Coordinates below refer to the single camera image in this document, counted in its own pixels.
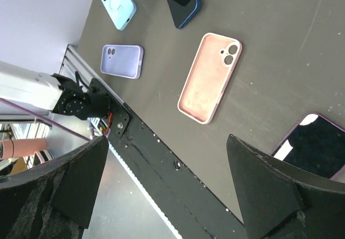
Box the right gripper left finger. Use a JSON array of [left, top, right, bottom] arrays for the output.
[[1, 136, 108, 238]]

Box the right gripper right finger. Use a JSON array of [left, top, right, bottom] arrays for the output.
[[226, 135, 344, 238]]

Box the pink phone case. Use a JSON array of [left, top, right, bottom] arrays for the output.
[[177, 33, 242, 124]]

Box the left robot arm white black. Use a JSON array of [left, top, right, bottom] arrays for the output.
[[1, 0, 136, 120]]

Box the light blue phone case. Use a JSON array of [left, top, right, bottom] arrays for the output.
[[101, 0, 136, 31]]

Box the lavender phone case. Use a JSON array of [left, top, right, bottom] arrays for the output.
[[100, 45, 144, 79]]

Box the purple edged black smartphone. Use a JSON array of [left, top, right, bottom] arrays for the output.
[[270, 113, 344, 180]]

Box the aluminium frame rail front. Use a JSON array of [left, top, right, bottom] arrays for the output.
[[58, 44, 124, 107]]

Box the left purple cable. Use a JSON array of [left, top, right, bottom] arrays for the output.
[[0, 97, 91, 142]]

